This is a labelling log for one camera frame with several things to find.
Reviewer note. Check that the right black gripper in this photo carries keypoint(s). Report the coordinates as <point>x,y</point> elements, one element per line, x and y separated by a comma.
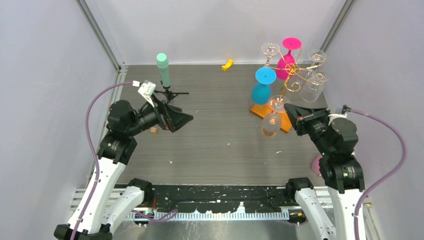
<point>301,116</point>

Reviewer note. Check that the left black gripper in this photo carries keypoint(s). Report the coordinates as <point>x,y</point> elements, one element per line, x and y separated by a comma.
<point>169,117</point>

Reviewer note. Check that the clear plain wine glass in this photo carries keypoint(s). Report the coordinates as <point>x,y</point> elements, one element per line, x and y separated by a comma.
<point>277,119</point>

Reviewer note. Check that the clear patterned wine glass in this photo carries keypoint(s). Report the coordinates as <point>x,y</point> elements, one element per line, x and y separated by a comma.
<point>313,86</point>

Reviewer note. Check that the blue wine glass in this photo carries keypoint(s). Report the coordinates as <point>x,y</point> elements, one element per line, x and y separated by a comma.
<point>262,91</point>

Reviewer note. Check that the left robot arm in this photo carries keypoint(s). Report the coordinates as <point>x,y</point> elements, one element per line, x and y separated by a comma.
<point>93,219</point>

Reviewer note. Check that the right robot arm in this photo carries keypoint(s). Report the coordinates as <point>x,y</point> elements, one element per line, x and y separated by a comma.
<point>335,137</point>

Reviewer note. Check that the orange wooden rack base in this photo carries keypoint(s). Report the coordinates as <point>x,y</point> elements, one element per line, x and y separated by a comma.
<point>262,111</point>

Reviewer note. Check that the pink wine glass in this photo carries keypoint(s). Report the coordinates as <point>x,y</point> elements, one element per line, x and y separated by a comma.
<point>287,60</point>

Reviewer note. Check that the clear back-right wine glass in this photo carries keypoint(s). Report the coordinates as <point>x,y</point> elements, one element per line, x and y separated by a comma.
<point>318,58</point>

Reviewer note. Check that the clear back-left wine glass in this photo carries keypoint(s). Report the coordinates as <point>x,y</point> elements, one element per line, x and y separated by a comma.
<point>270,49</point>

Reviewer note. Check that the black tripod stand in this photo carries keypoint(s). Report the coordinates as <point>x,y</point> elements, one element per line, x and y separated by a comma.
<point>170,95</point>

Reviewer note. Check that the small wooden blocks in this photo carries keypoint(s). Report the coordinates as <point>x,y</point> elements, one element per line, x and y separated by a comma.
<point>154,130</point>

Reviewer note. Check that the pink dustpan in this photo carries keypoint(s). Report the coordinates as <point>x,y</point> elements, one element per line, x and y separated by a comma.
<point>315,165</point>

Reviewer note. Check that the mint green microphone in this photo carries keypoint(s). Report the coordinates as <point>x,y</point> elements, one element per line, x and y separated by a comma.
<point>162,63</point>

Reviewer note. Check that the yellow curved block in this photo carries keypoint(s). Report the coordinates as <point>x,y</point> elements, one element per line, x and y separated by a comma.
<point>228,65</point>

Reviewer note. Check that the gold wire glass rack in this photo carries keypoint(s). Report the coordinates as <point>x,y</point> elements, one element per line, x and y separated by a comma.
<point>295,70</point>

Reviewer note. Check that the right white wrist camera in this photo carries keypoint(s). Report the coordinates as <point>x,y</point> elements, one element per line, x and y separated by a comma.
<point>341,112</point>

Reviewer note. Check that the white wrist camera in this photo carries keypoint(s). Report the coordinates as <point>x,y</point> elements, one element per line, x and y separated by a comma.
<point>146,90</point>
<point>341,112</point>

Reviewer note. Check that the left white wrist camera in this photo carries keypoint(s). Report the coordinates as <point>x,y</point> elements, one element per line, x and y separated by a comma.
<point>146,90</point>

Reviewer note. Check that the black front rail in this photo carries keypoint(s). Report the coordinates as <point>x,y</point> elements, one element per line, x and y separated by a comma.
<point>217,198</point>

